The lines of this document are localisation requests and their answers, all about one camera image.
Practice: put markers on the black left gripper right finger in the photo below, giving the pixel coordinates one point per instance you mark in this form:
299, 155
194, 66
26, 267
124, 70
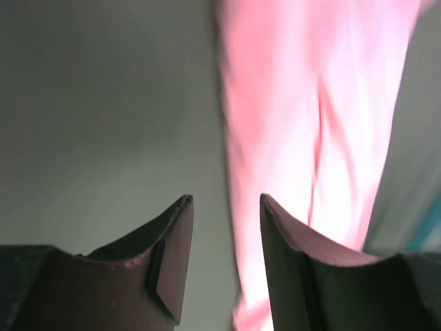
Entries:
315, 283

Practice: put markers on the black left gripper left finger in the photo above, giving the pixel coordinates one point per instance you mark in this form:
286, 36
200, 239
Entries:
134, 283

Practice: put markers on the pink t-shirt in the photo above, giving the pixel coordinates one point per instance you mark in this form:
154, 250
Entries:
309, 91

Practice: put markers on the teal transparent plastic bin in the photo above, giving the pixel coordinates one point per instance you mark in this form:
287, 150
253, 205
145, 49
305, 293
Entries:
427, 236

